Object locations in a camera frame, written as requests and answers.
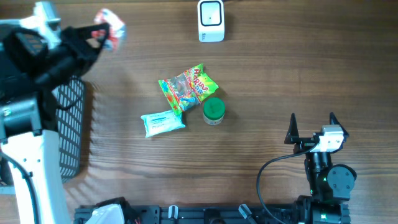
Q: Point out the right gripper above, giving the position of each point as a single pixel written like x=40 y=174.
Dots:
x=304 y=144

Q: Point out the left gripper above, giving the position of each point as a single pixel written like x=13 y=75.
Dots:
x=77 y=42

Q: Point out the Kleenex tissue pack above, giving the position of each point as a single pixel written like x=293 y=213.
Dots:
x=117 y=28

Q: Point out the Haribo candy bag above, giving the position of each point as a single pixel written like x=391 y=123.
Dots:
x=188 y=89

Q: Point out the green lid spice jar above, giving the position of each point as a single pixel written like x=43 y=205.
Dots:
x=214 y=111

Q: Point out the teal wet wipes pack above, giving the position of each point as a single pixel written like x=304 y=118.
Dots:
x=157 y=123

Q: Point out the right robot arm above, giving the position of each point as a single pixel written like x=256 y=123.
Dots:
x=330 y=185

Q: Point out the white barcode scanner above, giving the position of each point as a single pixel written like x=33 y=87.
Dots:
x=211 y=27

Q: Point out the grey plastic basket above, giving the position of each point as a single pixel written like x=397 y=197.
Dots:
x=71 y=97

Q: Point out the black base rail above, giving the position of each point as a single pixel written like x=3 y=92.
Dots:
x=211 y=214

